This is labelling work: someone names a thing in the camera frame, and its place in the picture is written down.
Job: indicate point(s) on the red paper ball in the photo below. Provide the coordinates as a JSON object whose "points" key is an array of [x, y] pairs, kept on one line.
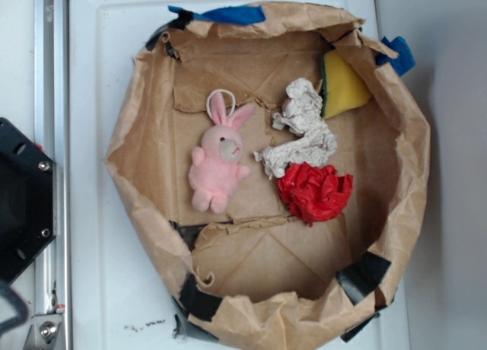
{"points": [[315, 194]]}

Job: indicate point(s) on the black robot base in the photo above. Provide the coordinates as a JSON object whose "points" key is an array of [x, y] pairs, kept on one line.
{"points": [[27, 194]]}

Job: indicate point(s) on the crumpled white paper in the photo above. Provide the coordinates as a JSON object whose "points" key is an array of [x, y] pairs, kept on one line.
{"points": [[316, 143]]}

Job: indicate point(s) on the pink plush bunny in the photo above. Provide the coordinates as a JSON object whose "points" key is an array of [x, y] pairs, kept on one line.
{"points": [[215, 172]]}

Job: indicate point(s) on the brown paper bag tray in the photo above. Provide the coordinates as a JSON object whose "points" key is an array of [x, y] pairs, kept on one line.
{"points": [[257, 277]]}

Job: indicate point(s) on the yellow green sponge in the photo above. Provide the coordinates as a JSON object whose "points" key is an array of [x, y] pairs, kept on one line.
{"points": [[343, 89]]}

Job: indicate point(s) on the white plastic board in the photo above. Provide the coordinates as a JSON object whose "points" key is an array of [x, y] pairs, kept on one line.
{"points": [[118, 299]]}

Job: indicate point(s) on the aluminium frame rail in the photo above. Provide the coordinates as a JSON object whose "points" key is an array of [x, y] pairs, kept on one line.
{"points": [[52, 322]]}

